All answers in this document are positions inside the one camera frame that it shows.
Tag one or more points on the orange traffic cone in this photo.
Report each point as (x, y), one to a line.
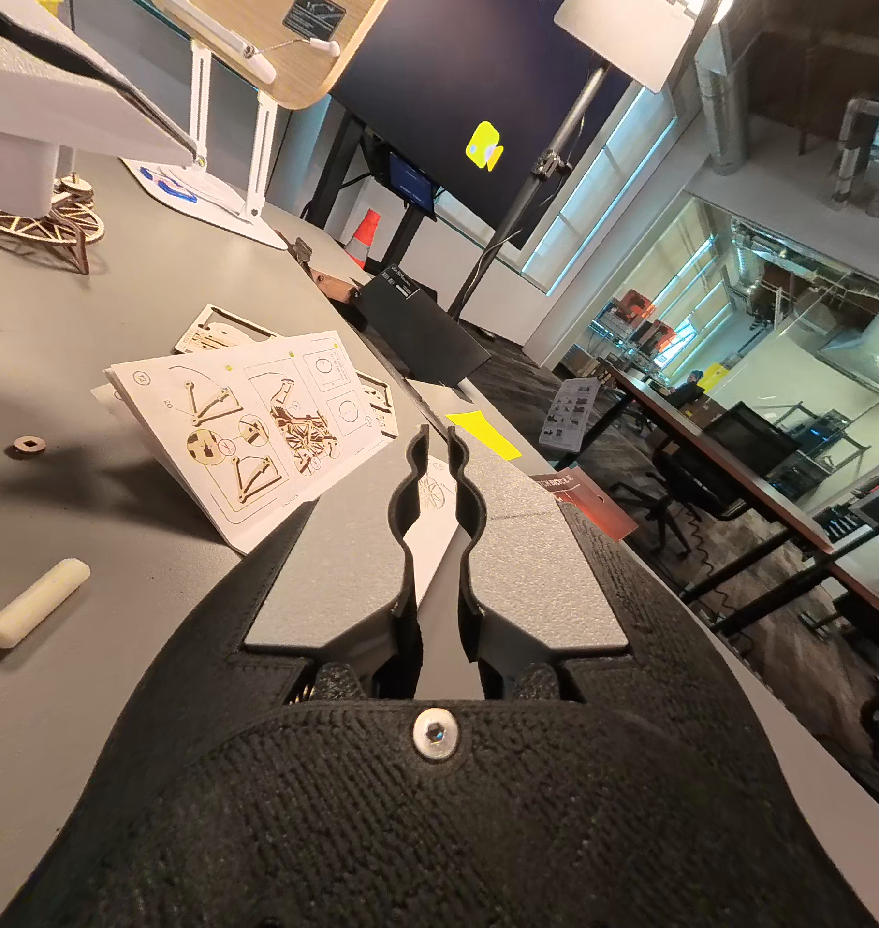
(365, 239)

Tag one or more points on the wooden laser-cut parts sheet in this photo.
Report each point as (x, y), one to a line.
(218, 337)

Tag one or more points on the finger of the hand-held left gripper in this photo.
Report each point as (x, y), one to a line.
(48, 101)
(26, 14)

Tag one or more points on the black flat panel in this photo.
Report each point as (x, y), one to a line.
(425, 333)

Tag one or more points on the long brown office table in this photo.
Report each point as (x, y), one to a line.
(737, 482)

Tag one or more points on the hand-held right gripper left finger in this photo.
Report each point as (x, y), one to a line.
(338, 573)

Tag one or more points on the small blue screen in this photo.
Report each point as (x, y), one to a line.
(410, 181)

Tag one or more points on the wooden board on white stand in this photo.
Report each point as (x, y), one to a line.
(316, 65)

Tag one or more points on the silver ventilation duct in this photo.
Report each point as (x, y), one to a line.
(726, 116)

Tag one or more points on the white wax stick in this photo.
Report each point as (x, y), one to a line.
(33, 602)

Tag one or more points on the printed paper sign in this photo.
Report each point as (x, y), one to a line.
(570, 413)

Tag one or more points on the yellow sticky note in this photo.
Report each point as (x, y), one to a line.
(483, 431)

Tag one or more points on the red-brown model kit box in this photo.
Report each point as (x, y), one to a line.
(592, 507)

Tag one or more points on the metal light stand pole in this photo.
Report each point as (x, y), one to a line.
(548, 163)

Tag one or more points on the dark brown bracket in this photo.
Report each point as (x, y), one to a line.
(331, 286)

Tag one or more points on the wooden bicycle model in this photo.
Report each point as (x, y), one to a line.
(72, 191)

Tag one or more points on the black office chair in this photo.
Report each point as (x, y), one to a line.
(744, 435)

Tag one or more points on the white instruction booklet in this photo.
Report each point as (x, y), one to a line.
(251, 435)

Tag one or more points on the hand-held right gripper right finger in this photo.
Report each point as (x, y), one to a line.
(541, 573)

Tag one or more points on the white studio light panel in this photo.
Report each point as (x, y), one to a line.
(621, 36)

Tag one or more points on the small round wooden washer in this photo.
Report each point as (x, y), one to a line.
(15, 448)

